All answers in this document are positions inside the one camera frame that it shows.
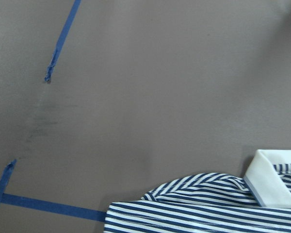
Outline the blue white striped polo shirt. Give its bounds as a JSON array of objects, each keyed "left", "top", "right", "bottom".
[{"left": 104, "top": 150, "right": 291, "bottom": 233}]

